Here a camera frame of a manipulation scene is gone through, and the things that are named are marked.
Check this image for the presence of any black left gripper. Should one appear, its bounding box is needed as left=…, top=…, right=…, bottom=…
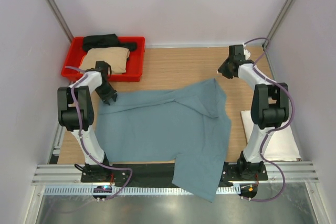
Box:
left=95, top=83, right=117, bottom=105

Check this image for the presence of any blue t-shirt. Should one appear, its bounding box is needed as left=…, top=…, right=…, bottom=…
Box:
left=95, top=79, right=231, bottom=202

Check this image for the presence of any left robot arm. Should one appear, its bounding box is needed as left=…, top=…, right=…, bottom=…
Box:
left=57, top=61, right=118, bottom=182

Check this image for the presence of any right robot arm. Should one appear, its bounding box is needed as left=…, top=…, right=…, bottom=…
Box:
left=217, top=44, right=289, bottom=182

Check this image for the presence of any beige folded t-shirt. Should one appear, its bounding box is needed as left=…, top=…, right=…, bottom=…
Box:
left=79, top=47, right=130, bottom=74

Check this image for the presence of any red plastic bin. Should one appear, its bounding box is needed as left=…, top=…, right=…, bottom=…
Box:
left=60, top=37, right=145, bottom=82

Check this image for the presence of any black t-shirt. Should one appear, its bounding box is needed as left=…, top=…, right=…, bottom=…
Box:
left=82, top=34, right=138, bottom=52

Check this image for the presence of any white folded t-shirt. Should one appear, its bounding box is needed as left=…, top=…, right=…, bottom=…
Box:
left=240, top=110, right=301, bottom=162

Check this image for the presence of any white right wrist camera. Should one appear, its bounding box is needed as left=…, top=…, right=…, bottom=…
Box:
left=244, top=48, right=251, bottom=60

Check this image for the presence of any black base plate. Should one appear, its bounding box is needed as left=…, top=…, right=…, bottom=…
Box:
left=74, top=162, right=268, bottom=187

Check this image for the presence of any slotted cable duct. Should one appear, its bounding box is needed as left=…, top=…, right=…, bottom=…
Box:
left=44, top=185, right=240, bottom=196

